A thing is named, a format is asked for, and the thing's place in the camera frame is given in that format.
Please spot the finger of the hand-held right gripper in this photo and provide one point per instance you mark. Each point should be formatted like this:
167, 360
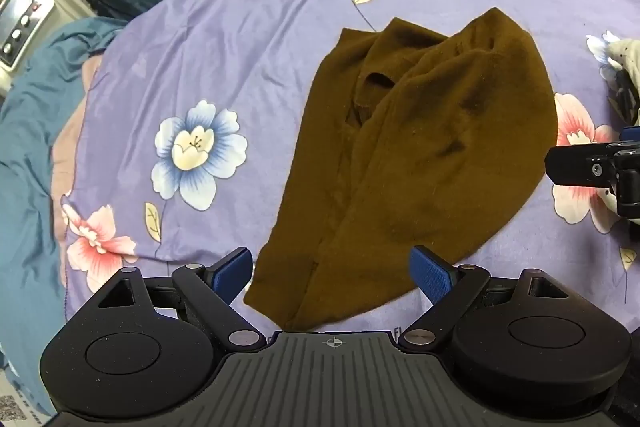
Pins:
580, 164

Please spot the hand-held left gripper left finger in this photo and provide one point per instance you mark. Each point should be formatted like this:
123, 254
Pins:
233, 274

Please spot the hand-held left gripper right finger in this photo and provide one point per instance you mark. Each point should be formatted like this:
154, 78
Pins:
431, 276

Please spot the brown knit sweater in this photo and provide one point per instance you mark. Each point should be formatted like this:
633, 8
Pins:
420, 157

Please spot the person's right hand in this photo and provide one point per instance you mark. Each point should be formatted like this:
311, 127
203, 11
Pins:
627, 57

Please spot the purple floral bed sheet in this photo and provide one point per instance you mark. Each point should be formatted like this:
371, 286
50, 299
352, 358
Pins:
210, 72

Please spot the teal blanket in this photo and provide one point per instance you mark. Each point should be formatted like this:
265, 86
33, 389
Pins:
30, 147

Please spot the white appliance with control panel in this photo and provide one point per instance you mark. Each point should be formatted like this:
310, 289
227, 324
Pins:
22, 14

